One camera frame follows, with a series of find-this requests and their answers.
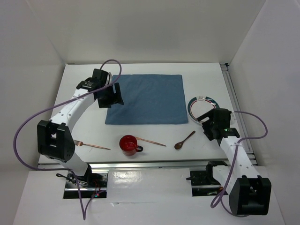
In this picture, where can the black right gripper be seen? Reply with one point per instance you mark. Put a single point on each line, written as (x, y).
(207, 132)

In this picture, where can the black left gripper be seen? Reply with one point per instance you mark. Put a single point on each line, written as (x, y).
(115, 97)

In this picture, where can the blue cloth placemat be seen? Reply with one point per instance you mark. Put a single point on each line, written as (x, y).
(149, 99)

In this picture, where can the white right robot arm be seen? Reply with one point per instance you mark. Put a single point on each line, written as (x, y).
(248, 192)

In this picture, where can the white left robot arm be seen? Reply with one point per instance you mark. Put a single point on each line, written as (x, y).
(54, 136)

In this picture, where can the white plate with green rim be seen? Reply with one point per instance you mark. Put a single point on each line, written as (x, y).
(199, 105)

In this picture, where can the copper spoon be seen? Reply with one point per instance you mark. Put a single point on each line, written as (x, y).
(179, 145)

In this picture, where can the copper knife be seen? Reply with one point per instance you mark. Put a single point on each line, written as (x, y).
(149, 141)

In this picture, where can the red mug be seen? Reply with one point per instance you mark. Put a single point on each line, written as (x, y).
(129, 146)

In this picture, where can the copper fork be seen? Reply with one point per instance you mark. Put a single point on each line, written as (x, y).
(80, 143)

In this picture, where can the aluminium table edge rail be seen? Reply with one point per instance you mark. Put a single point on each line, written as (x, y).
(152, 164)

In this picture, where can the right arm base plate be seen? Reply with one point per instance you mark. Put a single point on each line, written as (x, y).
(201, 185)

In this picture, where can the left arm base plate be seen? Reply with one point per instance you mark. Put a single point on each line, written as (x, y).
(96, 188)

